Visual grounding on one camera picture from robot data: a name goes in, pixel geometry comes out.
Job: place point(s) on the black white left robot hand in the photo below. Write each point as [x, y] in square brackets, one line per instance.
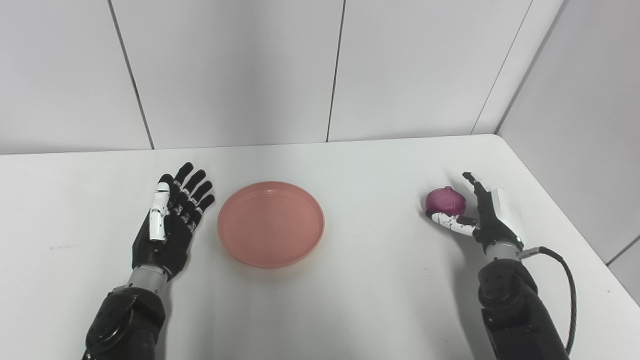
[170, 245]

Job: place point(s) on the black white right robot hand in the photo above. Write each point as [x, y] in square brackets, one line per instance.
[492, 220]

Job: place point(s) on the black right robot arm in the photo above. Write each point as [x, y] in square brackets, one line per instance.
[515, 310]

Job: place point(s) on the purple red onion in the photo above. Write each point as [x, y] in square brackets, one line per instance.
[445, 201]

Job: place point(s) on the pink round plate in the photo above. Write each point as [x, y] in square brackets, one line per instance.
[271, 225]

